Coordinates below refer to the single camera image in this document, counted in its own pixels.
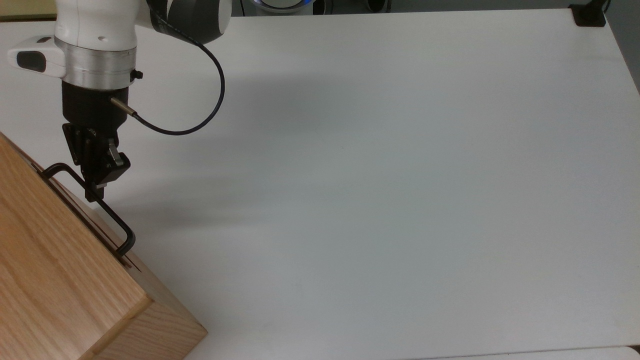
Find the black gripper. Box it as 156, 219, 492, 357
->
61, 81, 132, 204

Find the light wooden drawer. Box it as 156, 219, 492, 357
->
30, 160, 143, 274

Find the black metal drawer handle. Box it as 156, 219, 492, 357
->
42, 163, 136, 257

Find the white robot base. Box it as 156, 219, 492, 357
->
241, 0, 323, 16

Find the light wooden cabinet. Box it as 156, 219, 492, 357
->
0, 131, 208, 360

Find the yellowish side table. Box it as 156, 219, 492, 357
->
0, 0, 58, 21

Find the black table clamp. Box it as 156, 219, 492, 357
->
569, 0, 608, 28

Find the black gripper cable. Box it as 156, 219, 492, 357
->
110, 10, 226, 136

